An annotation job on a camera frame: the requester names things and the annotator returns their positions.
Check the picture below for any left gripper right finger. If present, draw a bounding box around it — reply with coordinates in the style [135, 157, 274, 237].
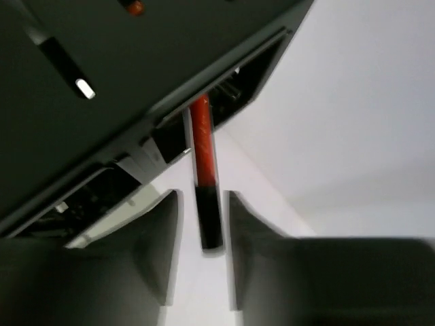
[226, 192, 434, 325]

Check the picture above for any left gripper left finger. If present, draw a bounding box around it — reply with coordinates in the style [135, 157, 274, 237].
[1, 190, 180, 325]

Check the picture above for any red lip gloss tube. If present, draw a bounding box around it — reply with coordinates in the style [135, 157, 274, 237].
[189, 94, 223, 251]

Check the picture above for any black slotted organizer box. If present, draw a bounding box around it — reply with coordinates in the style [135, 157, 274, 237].
[1, 1, 313, 240]

